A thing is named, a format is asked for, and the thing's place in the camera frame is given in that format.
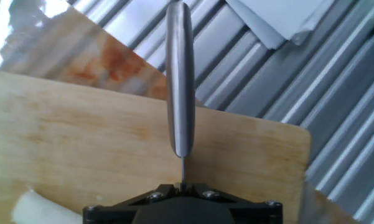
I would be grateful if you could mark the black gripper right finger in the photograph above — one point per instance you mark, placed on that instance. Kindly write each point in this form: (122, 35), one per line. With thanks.
(255, 213)

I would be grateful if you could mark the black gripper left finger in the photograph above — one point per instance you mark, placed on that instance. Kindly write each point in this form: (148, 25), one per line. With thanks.
(112, 213)

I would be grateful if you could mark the white scallion stalk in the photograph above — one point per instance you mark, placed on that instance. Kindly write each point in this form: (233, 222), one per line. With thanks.
(43, 210)

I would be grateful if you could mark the steel kitchen knife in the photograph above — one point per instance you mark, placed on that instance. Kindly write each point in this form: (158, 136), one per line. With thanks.
(180, 77)

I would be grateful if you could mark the wooden cutting board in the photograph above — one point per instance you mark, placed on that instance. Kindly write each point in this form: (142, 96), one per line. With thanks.
(81, 137)

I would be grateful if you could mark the orange marble pattern mat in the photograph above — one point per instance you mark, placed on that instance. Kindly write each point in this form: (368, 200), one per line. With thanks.
(112, 59)

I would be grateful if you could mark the white paper stack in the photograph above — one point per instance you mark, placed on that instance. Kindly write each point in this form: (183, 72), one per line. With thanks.
(273, 15)

